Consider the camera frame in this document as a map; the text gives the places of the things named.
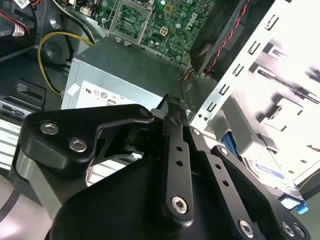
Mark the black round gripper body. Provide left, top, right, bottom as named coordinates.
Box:
left=48, top=147, right=312, bottom=240

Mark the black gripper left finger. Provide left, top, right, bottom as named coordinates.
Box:
left=8, top=94, right=196, bottom=227

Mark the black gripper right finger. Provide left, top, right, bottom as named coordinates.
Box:
left=178, top=96, right=312, bottom=240

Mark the hard disk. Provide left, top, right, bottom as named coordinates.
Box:
left=221, top=129, right=310, bottom=215

